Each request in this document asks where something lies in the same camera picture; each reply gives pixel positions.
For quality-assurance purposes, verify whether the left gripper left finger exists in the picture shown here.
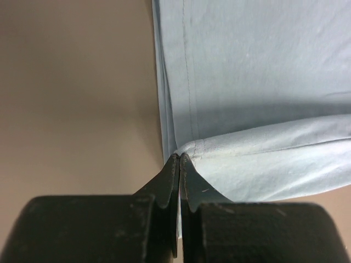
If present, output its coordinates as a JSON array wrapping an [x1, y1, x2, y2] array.
[[4, 155, 180, 262]]

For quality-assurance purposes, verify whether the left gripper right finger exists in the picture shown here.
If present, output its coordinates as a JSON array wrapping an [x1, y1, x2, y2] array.
[[179, 154, 350, 262]]

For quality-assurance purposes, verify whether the light blue t shirt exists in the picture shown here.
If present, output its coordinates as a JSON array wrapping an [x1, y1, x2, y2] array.
[[151, 0, 351, 239]]

